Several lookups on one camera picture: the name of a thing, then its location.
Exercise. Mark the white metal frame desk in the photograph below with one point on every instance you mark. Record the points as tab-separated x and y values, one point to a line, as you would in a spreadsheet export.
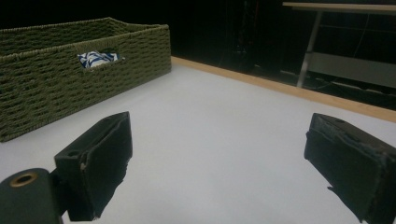
342	7

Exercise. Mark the white table mat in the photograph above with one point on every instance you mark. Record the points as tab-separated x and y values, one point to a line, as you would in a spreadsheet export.
218	140

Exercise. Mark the blue white striped polo shirt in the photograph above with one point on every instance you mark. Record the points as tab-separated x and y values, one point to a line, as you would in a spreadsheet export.
96	59

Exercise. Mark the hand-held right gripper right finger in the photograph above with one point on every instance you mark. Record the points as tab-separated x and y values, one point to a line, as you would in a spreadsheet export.
351	165

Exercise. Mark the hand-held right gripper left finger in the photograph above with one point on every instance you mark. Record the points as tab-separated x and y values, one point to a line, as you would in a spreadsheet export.
96	161

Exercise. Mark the green woven basket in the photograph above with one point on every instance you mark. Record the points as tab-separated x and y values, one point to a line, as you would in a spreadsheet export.
46	96

